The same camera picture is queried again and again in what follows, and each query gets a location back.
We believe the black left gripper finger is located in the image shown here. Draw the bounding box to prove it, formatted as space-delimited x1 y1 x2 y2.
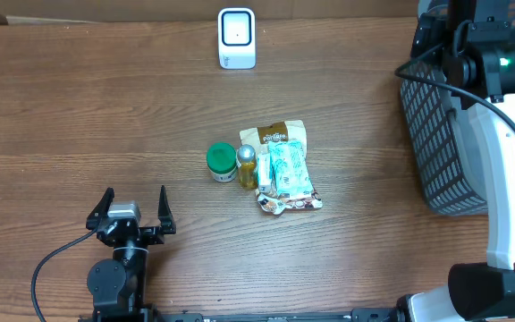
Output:
157 185 176 234
86 187 114 229

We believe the green lid white jar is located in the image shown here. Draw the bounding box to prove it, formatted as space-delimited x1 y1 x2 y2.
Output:
207 142 237 182

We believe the yellow liquid bottle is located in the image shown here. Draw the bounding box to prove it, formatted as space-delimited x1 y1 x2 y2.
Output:
236 144 258 190

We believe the brown beige snack pouch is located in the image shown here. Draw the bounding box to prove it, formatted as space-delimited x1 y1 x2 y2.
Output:
240 120 323 216

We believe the teal snack package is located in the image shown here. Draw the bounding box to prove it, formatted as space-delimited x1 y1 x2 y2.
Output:
268 140 314 199

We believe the small white teal box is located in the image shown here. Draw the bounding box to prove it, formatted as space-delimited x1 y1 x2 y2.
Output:
257 153 274 194

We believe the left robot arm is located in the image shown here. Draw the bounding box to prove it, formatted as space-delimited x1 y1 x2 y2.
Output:
86 188 164 321

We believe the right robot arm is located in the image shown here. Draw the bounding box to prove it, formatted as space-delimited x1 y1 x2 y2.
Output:
303 1 515 321

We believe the white barcode scanner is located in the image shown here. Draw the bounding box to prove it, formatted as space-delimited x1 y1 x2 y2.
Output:
217 7 257 70

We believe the grey plastic basket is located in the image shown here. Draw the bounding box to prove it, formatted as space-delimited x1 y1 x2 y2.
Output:
399 1 515 216

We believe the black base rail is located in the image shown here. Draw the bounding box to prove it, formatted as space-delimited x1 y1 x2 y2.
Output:
79 308 407 322

